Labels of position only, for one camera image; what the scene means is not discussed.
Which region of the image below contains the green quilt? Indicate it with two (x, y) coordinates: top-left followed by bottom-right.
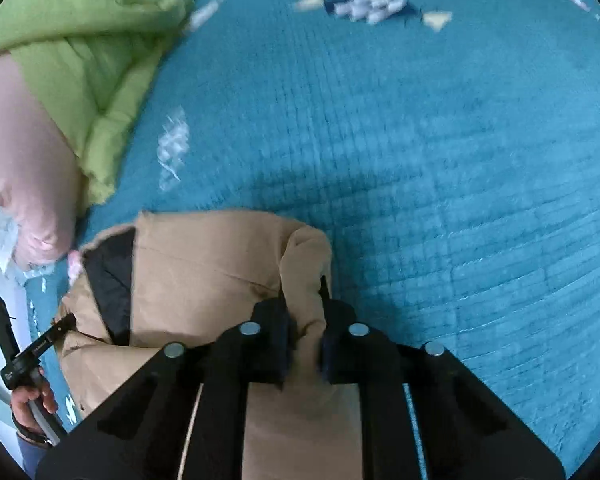
(0, 0), (197, 207)

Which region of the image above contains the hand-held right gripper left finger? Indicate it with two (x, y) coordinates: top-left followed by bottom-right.
(36, 294), (297, 480)

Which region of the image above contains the teal quilted bedspread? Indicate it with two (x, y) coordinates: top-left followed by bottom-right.
(24, 0), (600, 480)

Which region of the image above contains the tan padded jacket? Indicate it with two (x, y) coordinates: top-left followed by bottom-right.
(55, 210), (365, 480)

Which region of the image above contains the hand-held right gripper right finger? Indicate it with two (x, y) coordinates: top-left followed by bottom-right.
(318, 276), (566, 480)

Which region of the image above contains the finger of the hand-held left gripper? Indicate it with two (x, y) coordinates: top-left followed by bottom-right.
(30, 313), (78, 356)

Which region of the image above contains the pink pillow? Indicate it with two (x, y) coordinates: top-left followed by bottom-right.
(0, 53), (84, 268)

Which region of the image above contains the person's left hand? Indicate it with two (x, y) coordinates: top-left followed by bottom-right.
(10, 366), (60, 437)

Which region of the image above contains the person's left forearm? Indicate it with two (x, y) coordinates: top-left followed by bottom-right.
(11, 414), (52, 480)

